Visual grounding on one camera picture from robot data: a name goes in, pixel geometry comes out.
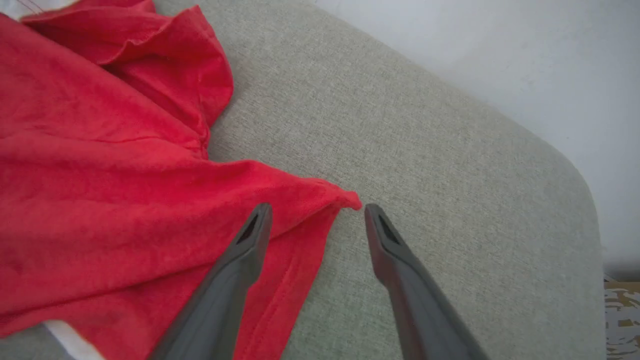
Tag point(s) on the red garment with white trim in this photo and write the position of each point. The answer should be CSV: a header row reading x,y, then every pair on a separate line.
x,y
100,190

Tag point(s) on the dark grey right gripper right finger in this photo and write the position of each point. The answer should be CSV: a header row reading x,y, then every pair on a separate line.
x,y
425,305

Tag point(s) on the grey fabric padded surface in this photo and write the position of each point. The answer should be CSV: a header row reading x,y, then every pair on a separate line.
x,y
425,140

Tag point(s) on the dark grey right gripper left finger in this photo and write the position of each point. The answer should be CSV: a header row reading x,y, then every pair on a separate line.
x,y
220,295

